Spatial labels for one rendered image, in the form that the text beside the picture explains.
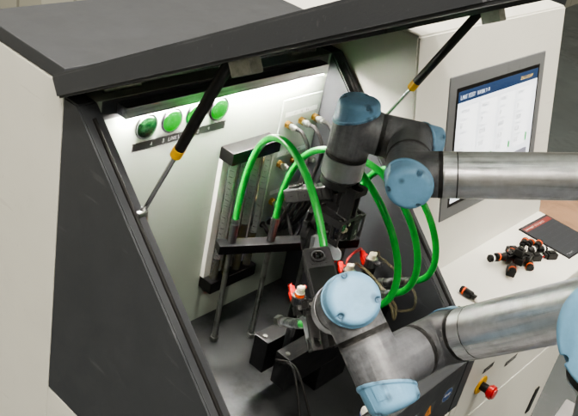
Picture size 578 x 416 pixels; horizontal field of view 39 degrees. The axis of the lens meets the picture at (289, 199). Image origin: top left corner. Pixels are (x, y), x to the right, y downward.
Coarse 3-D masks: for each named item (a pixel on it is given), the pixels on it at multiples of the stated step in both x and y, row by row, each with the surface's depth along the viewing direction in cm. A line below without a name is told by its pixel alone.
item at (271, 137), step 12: (264, 144) 153; (288, 144) 143; (252, 156) 157; (300, 156) 140; (300, 168) 139; (312, 180) 138; (240, 192) 164; (312, 192) 136; (240, 204) 165; (312, 204) 136; (324, 228) 135; (324, 240) 134; (300, 324) 143
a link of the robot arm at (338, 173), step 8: (328, 160) 141; (328, 168) 142; (336, 168) 141; (344, 168) 140; (352, 168) 140; (360, 168) 141; (328, 176) 142; (336, 176) 141; (344, 176) 141; (352, 176) 141; (360, 176) 143; (344, 184) 142; (352, 184) 142
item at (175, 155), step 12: (216, 72) 111; (228, 72) 110; (216, 84) 112; (204, 96) 114; (216, 96) 114; (204, 108) 115; (192, 120) 117; (192, 132) 119; (180, 144) 121; (180, 156) 123; (168, 168) 126; (156, 192) 131; (144, 204) 134; (144, 216) 135
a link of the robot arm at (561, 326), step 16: (576, 288) 78; (576, 304) 77; (560, 320) 78; (576, 320) 77; (560, 336) 78; (576, 336) 77; (560, 352) 79; (576, 352) 77; (576, 368) 77; (576, 384) 80; (576, 400) 83
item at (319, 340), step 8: (304, 304) 127; (304, 312) 128; (312, 320) 126; (312, 328) 126; (312, 336) 125; (320, 336) 125; (328, 336) 120; (312, 344) 125; (320, 344) 125; (328, 344) 120
